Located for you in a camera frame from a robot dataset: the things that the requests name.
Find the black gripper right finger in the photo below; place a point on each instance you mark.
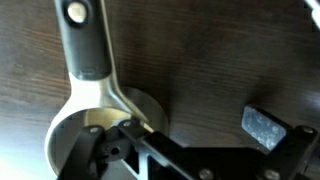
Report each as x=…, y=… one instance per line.
x=290, y=153

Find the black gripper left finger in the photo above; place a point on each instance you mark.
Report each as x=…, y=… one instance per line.
x=86, y=156

